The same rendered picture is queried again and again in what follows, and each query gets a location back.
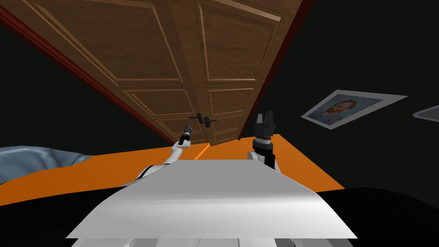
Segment brown wooden door leaf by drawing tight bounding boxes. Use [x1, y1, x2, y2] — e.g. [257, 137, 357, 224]
[0, 0, 210, 145]
[180, 0, 304, 147]

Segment grey framed picture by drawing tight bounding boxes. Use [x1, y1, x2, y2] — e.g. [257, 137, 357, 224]
[412, 104, 439, 123]

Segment framed portrait painting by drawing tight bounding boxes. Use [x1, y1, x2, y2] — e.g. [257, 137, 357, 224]
[301, 89, 409, 131]

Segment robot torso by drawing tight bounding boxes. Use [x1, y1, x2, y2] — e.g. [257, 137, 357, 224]
[65, 159, 358, 247]

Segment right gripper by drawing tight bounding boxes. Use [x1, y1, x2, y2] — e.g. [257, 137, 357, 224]
[253, 110, 277, 141]

